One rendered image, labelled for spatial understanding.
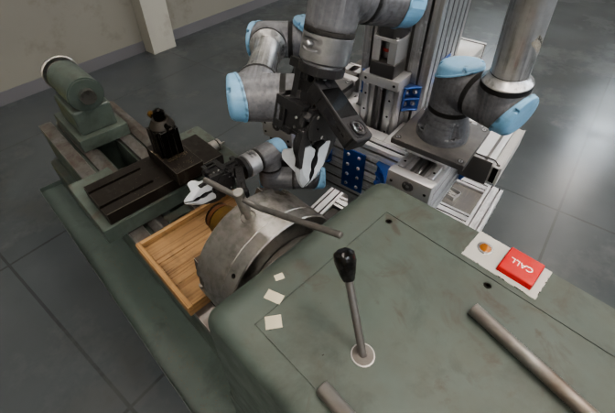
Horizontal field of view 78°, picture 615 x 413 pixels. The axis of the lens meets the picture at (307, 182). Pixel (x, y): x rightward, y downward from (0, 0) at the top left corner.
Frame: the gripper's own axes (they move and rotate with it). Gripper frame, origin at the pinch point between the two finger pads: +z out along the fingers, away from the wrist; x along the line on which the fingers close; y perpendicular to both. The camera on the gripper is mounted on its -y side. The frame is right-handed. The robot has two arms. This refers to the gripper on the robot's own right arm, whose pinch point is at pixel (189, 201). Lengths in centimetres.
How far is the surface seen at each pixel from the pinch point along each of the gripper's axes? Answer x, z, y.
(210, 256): 7.8, 9.4, -26.3
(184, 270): -20.5, 8.1, -2.4
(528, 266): 16, -26, -74
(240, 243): 12.0, 4.5, -31.0
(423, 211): 16, -25, -54
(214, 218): 1.8, -0.3, -11.8
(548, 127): -102, -309, -22
